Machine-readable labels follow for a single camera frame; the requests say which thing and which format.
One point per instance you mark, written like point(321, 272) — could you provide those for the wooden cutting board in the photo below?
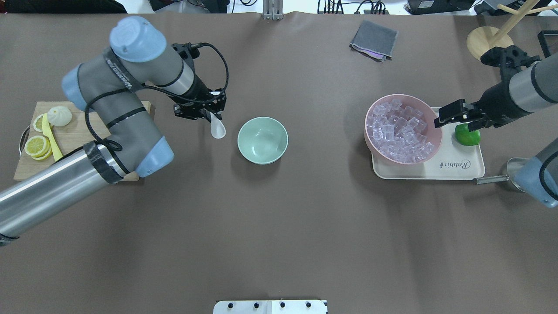
point(68, 138)

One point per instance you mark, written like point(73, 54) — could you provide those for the pile of clear ice cubes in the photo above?
point(399, 133)

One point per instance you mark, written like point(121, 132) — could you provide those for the green lime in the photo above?
point(465, 137)

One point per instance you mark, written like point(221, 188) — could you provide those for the pink bowl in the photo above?
point(370, 139)

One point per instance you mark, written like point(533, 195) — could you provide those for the white ceramic spoon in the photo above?
point(218, 130)

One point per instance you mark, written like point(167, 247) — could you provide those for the wooden cup stand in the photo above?
point(483, 38)

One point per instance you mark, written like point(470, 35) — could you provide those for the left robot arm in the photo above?
point(125, 137)

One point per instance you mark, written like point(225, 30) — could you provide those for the metal ice scoop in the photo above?
point(508, 176)

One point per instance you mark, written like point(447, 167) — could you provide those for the cream plastic tray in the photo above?
point(404, 145)

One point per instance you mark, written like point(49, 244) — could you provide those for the mint green bowl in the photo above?
point(262, 140)

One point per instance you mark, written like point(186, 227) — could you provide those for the yellow plastic knife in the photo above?
point(47, 131)

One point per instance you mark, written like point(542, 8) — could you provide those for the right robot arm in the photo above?
point(528, 84)

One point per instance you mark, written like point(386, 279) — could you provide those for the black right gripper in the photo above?
point(495, 101)

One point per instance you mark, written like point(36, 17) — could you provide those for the white steamed bun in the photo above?
point(59, 116)

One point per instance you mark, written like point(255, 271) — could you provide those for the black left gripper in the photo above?
point(200, 92)

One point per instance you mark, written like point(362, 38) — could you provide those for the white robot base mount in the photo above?
point(271, 307)

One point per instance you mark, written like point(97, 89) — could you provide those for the lemon slice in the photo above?
point(38, 123)
point(38, 147)

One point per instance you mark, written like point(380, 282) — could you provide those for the grey folded cloth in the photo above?
point(374, 40)

